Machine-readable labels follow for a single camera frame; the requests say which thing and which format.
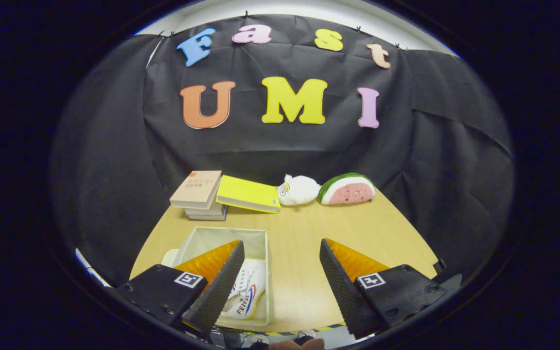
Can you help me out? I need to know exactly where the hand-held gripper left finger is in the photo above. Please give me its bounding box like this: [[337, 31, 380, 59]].
[[115, 240, 245, 334]]

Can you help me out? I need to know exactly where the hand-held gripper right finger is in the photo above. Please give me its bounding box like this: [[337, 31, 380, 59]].
[[319, 238, 449, 340]]

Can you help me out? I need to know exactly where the white canvas shoe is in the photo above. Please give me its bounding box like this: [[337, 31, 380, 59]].
[[221, 259, 266, 320]]

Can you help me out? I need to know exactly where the cream fabric storage box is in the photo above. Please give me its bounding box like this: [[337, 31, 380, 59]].
[[162, 226, 274, 328]]

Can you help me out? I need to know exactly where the pale grey book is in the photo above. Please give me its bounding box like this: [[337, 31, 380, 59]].
[[184, 201, 225, 217]]

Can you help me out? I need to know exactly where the yellow book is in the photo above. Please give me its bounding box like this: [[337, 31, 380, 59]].
[[215, 175, 281, 213]]

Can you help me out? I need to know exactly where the beige book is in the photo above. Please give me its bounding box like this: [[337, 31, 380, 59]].
[[170, 170, 223, 210]]

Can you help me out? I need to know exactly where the watermelon slice plush toy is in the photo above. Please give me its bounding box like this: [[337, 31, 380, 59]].
[[317, 173, 376, 205]]

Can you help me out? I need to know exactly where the white plush toy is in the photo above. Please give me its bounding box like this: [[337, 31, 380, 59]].
[[277, 174, 321, 206]]

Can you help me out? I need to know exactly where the black backdrop cloth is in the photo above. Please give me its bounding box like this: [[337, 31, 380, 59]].
[[49, 14, 516, 287]]

